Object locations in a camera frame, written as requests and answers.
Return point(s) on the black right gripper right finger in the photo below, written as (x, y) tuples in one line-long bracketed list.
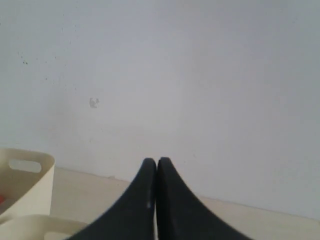
[(180, 215)]

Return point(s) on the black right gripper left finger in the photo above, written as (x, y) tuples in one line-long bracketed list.
[(131, 217)]

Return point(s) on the orange-capped tube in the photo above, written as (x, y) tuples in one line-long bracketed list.
[(2, 199)]

